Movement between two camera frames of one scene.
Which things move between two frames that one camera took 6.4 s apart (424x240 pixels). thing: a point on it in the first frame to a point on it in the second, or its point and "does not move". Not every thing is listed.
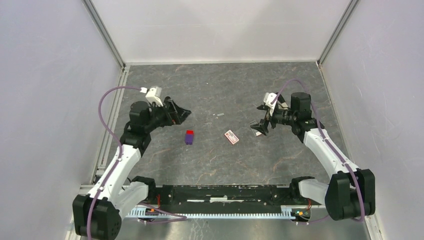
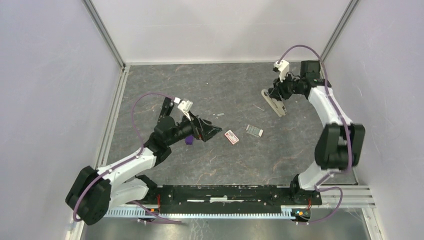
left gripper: [177, 115] to [202, 130]
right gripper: [262, 126] to [278, 92]
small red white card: [231, 137] does not move
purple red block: [189, 137] does not move
